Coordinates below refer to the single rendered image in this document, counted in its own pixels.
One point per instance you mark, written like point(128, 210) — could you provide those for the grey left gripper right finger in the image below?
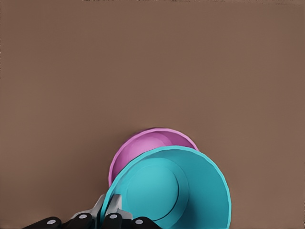
point(114, 210)

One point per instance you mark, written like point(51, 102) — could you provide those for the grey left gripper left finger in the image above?
point(84, 218)

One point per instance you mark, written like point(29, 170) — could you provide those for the blue bowl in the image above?
point(190, 181)

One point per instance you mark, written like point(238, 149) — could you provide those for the pink bowl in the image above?
point(143, 145)

